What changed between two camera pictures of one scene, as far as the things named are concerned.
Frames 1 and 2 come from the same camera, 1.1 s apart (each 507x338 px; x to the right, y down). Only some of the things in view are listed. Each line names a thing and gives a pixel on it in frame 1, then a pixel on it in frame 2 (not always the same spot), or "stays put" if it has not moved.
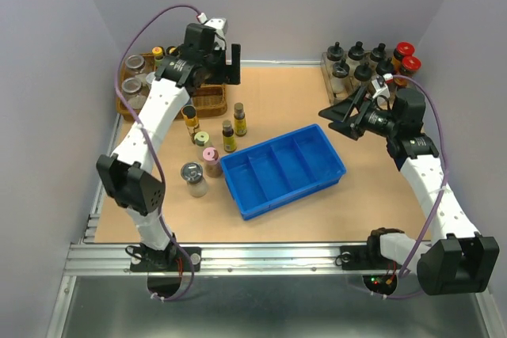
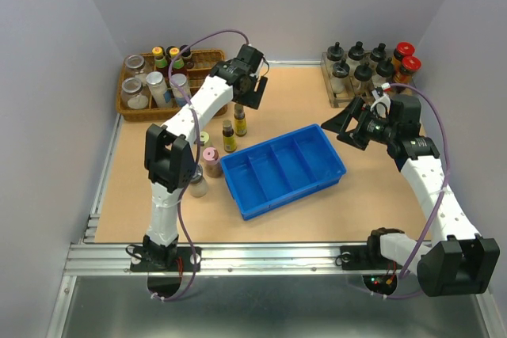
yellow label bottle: (229, 140) stays put
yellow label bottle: (240, 122) stays put
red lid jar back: (403, 49) stays put
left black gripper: (230, 74) to (253, 98)
